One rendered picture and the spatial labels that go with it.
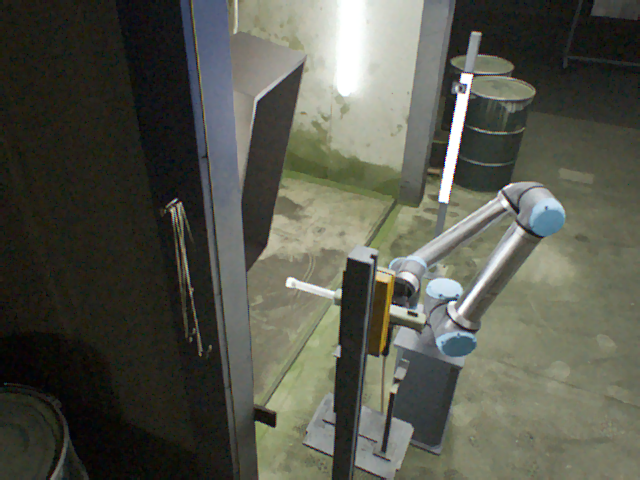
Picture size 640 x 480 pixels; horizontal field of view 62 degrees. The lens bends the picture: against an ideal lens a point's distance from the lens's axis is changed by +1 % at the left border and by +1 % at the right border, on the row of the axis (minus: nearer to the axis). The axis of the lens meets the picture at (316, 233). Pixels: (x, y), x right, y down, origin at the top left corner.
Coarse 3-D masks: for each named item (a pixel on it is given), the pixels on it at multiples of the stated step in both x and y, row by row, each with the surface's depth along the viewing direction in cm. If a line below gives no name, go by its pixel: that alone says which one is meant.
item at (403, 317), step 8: (288, 280) 182; (304, 288) 180; (312, 288) 179; (320, 288) 179; (328, 296) 177; (336, 296) 174; (336, 304) 176; (392, 312) 168; (400, 312) 168; (408, 312) 166; (416, 312) 165; (392, 320) 168; (400, 320) 167; (408, 320) 166; (416, 320) 165; (424, 320) 165; (392, 328) 171; (416, 328) 166; (424, 328) 167; (384, 352) 179
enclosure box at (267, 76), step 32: (256, 64) 227; (288, 64) 234; (256, 96) 203; (288, 96) 264; (256, 128) 280; (288, 128) 273; (256, 160) 291; (256, 192) 303; (256, 224) 316; (256, 256) 312
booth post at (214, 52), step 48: (144, 0) 116; (144, 48) 123; (192, 48) 120; (144, 96) 130; (192, 96) 125; (144, 144) 139; (192, 144) 132; (192, 192) 141; (240, 240) 165; (240, 288) 174; (192, 336) 175; (240, 336) 184; (192, 384) 191; (240, 384) 195; (240, 432) 207
